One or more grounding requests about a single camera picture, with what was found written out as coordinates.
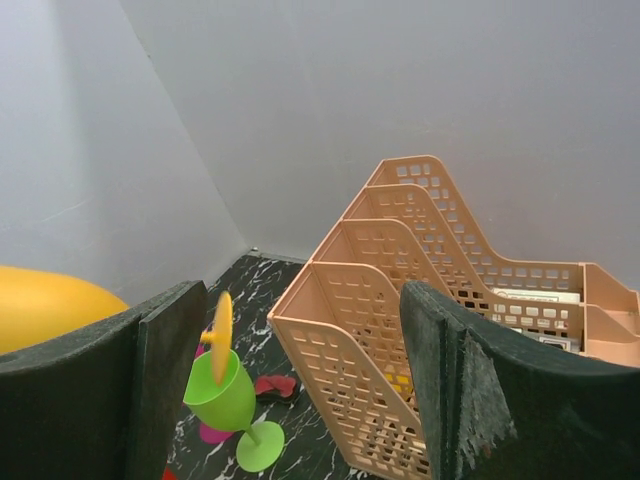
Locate peach plastic file organizer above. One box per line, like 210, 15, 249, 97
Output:
269, 155, 639, 479

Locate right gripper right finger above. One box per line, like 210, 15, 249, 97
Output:
399, 281, 639, 479

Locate magenta plastic wine glass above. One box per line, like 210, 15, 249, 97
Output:
199, 423, 234, 445

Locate red plastic wine glass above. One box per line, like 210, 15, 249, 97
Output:
162, 467, 177, 480

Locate yellow plastic wine glass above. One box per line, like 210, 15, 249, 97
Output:
1, 266, 232, 412

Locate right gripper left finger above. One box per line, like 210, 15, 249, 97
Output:
1, 281, 208, 479

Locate green plastic wine glass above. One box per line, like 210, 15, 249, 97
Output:
183, 351, 285, 473

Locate small red object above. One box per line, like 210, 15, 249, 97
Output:
254, 375, 300, 403

